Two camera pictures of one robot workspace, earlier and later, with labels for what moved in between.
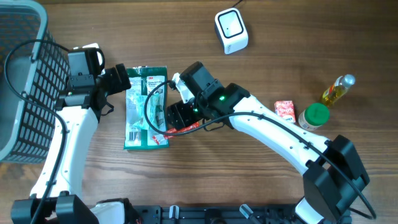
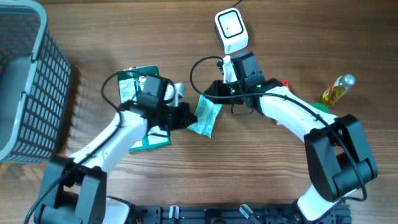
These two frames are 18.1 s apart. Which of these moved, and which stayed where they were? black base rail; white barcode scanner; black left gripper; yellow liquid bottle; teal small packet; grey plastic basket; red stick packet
Moved: red stick packet; black left gripper; teal small packet
Stayed: black base rail; yellow liquid bottle; white barcode scanner; grey plastic basket
